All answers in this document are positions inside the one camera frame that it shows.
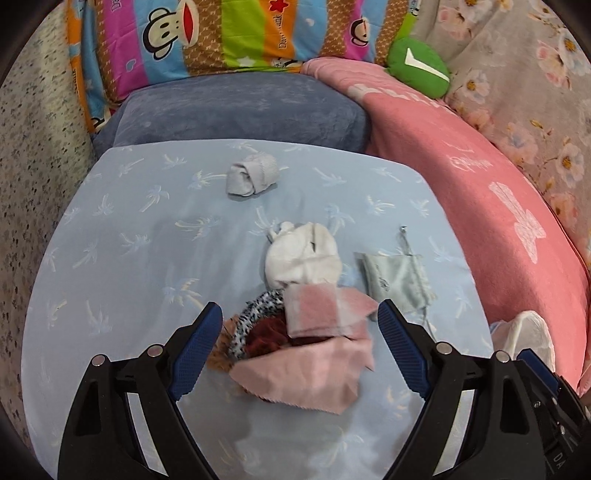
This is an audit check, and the grey floral quilt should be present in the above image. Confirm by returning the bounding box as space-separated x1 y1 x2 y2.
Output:
412 1 590 262

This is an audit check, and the pink white checked cloth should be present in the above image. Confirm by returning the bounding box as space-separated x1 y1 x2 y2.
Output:
283 283 378 340

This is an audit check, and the leopard print scrunchie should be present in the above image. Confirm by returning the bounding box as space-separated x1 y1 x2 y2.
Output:
228 289 284 360

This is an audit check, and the pink cloth piece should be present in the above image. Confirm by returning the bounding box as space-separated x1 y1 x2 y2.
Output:
229 337 375 415

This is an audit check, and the dark red scrunchie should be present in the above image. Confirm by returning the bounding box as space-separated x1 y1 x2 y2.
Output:
243 312 329 358

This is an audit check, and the pink towel blanket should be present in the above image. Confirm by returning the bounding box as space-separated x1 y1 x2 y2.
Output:
301 57 590 394

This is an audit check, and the colourful striped monkey pillow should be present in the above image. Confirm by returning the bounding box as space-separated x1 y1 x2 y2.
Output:
66 0 421 134

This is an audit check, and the grey drawstring pouch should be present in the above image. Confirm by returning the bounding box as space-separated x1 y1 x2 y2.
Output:
356 225 437 337

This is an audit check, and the orange patterned scrunchie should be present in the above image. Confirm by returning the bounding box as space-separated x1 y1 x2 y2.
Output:
205 315 239 373

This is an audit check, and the dark blue velvet cushion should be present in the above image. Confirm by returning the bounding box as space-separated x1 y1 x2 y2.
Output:
92 72 370 155

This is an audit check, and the white sock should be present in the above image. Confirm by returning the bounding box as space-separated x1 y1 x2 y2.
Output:
264 221 342 289

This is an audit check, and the rolled grey cloth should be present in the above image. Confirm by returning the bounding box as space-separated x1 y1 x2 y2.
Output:
226 153 280 197

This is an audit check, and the green plush cushion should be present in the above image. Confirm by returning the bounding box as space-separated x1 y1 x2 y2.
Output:
386 37 451 99

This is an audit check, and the speckled beige bedsheet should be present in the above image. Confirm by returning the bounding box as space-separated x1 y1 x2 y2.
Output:
1 2 94 447

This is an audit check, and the white lined trash bin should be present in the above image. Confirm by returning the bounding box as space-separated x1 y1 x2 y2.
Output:
490 310 556 372

